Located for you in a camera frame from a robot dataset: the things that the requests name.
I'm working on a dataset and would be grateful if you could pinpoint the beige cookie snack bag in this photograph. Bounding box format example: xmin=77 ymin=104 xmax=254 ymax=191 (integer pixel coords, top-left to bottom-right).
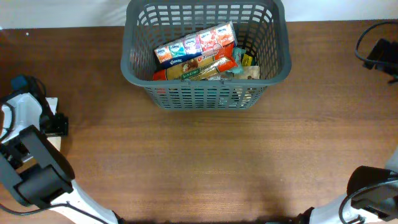
xmin=206 ymin=65 xmax=261 ymax=81

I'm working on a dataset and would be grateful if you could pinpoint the beige brown snack bag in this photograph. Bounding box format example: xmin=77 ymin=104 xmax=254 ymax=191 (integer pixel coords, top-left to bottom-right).
xmin=15 ymin=96 xmax=62 ymax=174

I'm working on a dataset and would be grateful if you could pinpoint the teal wet wipes packet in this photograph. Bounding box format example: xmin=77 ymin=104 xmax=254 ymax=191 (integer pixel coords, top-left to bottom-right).
xmin=226 ymin=47 xmax=246 ymax=78

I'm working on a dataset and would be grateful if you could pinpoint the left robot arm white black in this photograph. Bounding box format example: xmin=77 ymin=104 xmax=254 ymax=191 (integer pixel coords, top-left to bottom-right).
xmin=1 ymin=75 xmax=124 ymax=224

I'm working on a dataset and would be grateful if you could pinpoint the white Kleenex tissue pack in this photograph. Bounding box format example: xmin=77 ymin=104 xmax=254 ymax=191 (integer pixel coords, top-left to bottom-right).
xmin=154 ymin=21 xmax=237 ymax=68

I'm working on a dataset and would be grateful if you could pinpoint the red spaghetti packet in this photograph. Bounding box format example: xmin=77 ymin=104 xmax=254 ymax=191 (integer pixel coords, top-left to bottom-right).
xmin=153 ymin=44 xmax=238 ymax=81

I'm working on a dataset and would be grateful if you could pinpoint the grey plastic lattice basket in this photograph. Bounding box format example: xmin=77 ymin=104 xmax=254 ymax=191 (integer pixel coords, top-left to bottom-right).
xmin=121 ymin=0 xmax=292 ymax=110

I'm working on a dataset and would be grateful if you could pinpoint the green Nescafe coffee bag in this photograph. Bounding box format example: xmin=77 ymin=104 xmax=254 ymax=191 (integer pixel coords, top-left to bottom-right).
xmin=241 ymin=54 xmax=256 ymax=67

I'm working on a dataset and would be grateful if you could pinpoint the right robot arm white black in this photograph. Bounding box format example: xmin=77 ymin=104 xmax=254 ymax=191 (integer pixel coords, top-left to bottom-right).
xmin=290 ymin=151 xmax=397 ymax=223

